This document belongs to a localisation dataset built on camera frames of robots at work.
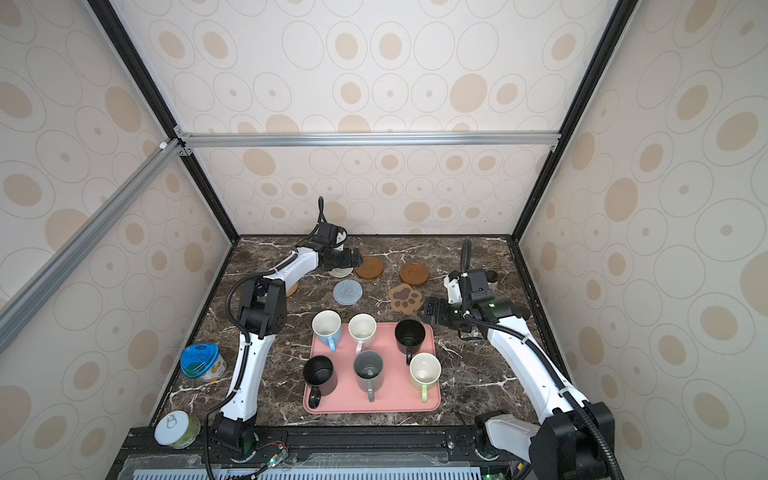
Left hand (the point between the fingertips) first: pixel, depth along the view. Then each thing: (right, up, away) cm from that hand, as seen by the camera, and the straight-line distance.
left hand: (360, 252), depth 107 cm
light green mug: (+21, -33, -25) cm, 46 cm away
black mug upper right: (+16, -24, -22) cm, 36 cm away
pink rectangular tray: (+13, -40, -24) cm, 48 cm away
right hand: (+23, -18, -26) cm, 39 cm away
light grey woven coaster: (-7, -7, +2) cm, 10 cm away
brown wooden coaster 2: (+20, -7, +2) cm, 21 cm away
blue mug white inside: (-8, -23, -17) cm, 30 cm away
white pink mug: (+2, -24, -18) cm, 30 cm away
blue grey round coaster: (-4, -14, -4) cm, 15 cm away
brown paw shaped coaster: (+16, -16, -6) cm, 23 cm away
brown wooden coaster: (+3, -5, +3) cm, 7 cm away
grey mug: (+5, -34, -22) cm, 41 cm away
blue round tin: (-38, -30, -29) cm, 56 cm away
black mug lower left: (-9, -33, -24) cm, 43 cm away
